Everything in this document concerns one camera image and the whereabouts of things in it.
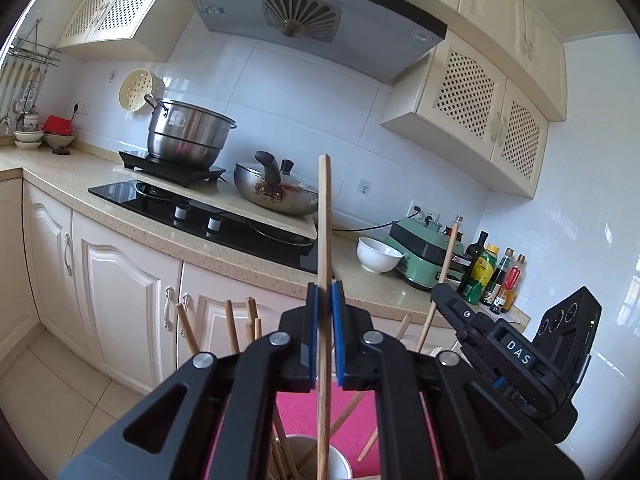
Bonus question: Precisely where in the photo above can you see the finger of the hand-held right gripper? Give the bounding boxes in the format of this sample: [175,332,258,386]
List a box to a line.
[431,283,502,377]

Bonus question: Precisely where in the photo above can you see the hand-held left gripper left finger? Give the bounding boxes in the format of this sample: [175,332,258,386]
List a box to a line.
[59,282,321,480]

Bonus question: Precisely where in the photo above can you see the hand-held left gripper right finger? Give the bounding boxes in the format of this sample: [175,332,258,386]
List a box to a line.
[330,280,583,480]

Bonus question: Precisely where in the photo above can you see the light wooden chopstick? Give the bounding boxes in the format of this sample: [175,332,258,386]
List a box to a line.
[316,154,335,480]
[416,220,459,353]

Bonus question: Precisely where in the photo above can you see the bunch of wooden chopsticks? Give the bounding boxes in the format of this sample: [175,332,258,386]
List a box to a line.
[174,297,413,480]

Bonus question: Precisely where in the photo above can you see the pink cup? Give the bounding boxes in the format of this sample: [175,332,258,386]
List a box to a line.
[272,434,354,480]

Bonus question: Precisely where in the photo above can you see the hanging kitchen utensils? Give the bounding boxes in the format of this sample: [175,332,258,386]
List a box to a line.
[0,59,45,128]

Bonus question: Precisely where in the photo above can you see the yellow green bottle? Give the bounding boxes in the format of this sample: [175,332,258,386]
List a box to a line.
[458,244,501,305]

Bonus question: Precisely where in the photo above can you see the beige stone countertop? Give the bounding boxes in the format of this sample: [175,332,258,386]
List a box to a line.
[0,145,532,335]

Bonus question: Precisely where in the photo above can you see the dark sauce bottle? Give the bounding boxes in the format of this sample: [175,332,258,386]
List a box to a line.
[482,248,515,307]

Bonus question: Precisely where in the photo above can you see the dark green oil bottle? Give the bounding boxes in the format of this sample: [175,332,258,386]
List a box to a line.
[465,231,490,288]

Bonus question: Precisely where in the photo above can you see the red orange bottle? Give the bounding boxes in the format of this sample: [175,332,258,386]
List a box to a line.
[500,254,527,314]

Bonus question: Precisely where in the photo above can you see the pink tablecloth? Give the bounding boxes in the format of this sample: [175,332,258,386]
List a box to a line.
[205,391,445,480]

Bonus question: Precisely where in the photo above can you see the green electric grill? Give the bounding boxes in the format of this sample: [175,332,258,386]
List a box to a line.
[389,216,474,292]

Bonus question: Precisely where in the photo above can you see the white bowl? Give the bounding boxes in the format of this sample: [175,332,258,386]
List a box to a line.
[356,236,405,275]

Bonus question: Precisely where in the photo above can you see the steel wok with lid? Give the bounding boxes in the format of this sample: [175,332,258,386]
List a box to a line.
[233,150,320,217]

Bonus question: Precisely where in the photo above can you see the cream lower kitchen cabinets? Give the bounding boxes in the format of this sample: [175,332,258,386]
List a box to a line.
[0,167,461,396]

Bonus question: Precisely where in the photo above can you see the black glass gas stove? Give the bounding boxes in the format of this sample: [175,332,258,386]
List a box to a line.
[88,180,319,274]

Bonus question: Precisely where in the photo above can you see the black induction cooker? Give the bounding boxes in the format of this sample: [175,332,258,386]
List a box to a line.
[118,150,227,189]

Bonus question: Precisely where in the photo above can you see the stainless steel stockpot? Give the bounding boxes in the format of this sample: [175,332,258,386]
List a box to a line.
[144,93,237,172]

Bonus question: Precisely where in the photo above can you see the cream plastic colander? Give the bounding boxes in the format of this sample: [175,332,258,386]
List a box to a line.
[118,68,166,114]

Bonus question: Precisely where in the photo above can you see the grey range hood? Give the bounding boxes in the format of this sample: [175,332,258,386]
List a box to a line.
[169,0,449,84]

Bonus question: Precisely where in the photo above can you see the red container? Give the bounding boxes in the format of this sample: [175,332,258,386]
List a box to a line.
[43,115,74,137]

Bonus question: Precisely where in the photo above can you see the stack of white bowls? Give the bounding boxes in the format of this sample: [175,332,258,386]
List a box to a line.
[13,114,45,150]

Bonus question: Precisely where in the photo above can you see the white double wall socket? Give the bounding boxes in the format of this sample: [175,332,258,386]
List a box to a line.
[409,201,442,224]

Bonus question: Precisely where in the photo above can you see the black appliance power cord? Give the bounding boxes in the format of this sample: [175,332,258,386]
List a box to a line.
[332,219,402,234]

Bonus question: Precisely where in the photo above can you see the cream lattice wall cabinet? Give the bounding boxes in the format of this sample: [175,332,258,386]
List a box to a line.
[55,0,197,64]
[380,30,551,199]

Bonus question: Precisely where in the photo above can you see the cream solid wall cabinets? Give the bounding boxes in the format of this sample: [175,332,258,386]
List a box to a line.
[360,0,569,122]

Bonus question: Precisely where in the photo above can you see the metal wall rack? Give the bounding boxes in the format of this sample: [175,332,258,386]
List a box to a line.
[7,19,64,67]

